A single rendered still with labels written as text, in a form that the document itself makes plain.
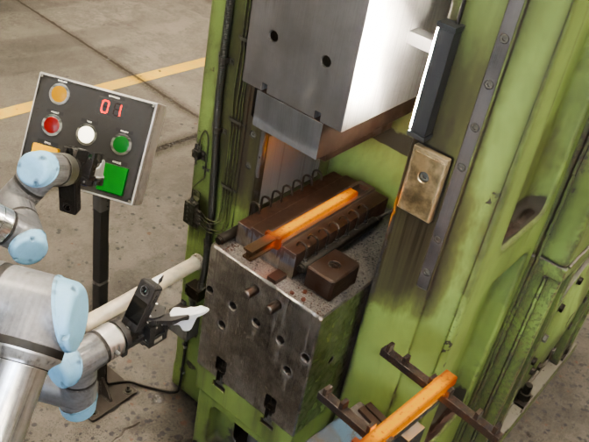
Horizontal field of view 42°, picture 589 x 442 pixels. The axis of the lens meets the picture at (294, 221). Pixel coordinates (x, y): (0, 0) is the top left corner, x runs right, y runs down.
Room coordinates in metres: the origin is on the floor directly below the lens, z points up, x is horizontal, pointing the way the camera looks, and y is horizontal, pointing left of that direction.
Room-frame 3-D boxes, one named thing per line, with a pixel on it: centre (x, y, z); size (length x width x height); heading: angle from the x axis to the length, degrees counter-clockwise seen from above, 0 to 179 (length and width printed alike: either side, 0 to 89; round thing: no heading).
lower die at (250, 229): (1.75, -0.05, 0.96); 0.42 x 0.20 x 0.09; 147
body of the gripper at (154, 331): (1.19, 0.29, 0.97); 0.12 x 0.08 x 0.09; 147
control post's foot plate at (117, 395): (1.82, 0.57, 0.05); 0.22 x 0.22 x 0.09; 57
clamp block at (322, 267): (1.53, -0.12, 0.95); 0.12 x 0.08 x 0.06; 147
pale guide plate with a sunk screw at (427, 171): (1.51, -0.27, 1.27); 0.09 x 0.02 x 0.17; 57
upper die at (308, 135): (1.75, -0.05, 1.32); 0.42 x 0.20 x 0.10; 147
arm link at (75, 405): (1.06, 0.39, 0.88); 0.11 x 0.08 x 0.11; 85
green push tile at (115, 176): (1.68, 0.50, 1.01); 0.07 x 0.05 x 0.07; 82
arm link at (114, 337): (1.12, 0.33, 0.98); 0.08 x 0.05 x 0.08; 57
